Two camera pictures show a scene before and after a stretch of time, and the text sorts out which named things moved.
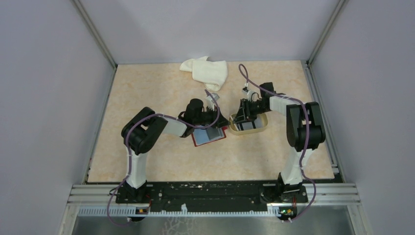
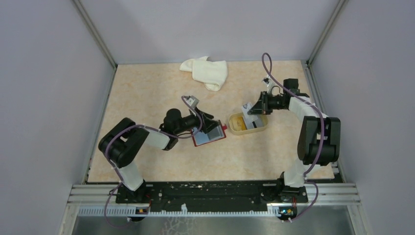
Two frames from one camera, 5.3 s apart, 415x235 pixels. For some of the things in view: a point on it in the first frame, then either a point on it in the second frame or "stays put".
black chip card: x=214 y=133 stays put
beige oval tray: x=234 y=131 stays put
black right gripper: x=241 y=116 to x=261 y=107
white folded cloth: x=213 y=74 stays put
